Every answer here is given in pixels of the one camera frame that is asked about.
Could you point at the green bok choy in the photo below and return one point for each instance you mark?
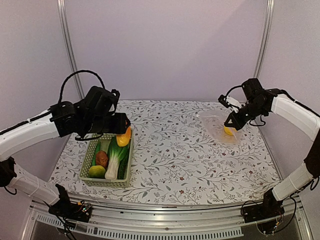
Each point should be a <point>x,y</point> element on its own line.
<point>115,155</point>

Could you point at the green cucumber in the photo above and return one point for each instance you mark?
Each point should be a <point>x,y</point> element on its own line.
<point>97,149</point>

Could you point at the brown potato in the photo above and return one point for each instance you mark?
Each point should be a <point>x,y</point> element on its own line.
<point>102,159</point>

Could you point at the left aluminium frame post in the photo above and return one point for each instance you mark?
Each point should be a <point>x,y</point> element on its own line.
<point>61,7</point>

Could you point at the dark green pepper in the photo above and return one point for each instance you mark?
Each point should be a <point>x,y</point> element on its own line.
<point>122,169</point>

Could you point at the green plastic basket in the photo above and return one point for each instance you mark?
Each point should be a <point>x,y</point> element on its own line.
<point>83,175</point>

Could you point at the green yellow mango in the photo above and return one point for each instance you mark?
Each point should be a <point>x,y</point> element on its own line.
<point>97,172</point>

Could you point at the clear zip top bag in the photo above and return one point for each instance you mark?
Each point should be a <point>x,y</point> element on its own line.
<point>213,122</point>

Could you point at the aluminium frame post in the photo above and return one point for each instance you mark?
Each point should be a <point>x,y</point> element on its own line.
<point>267,26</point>
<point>61,7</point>

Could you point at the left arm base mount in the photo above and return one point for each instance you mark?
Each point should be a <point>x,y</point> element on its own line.
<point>64,208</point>

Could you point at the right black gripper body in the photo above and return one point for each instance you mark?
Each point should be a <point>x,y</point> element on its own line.
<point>253,111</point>

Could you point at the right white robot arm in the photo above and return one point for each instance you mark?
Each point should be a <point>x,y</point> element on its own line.
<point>301,136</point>

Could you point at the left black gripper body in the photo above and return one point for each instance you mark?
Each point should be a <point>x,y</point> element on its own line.
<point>99,124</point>

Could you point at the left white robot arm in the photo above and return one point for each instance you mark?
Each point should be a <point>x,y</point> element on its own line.
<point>58,121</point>

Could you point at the yellow lemon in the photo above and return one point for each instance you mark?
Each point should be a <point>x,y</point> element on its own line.
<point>229,131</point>

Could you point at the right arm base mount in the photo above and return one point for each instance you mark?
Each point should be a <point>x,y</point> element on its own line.
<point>269,209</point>

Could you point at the floral tablecloth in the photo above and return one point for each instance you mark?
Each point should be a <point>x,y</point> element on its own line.
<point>176,162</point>

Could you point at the front aluminium rail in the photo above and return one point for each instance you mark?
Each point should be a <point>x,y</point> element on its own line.
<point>120,220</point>

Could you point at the orange yellow mango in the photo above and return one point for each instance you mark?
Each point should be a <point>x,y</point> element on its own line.
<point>123,140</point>

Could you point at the right aluminium frame post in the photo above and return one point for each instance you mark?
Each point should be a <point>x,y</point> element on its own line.
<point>267,26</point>

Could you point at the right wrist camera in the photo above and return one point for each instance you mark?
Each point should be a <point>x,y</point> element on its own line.
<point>229,102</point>

